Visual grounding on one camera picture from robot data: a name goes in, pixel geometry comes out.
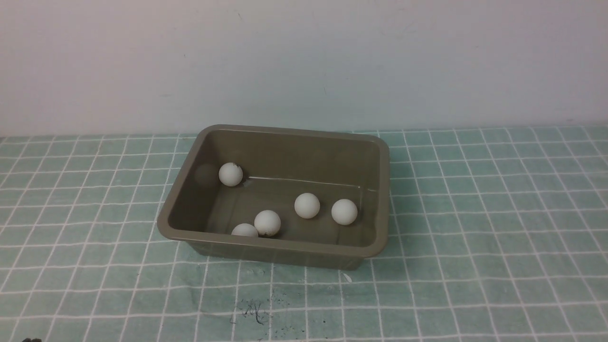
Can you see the white table-tennis ball with print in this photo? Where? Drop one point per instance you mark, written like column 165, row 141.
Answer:
column 267, row 223

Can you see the green checkered tablecloth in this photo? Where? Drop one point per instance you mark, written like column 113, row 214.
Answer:
column 495, row 235

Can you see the olive green plastic bin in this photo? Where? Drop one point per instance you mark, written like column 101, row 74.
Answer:
column 278, row 165

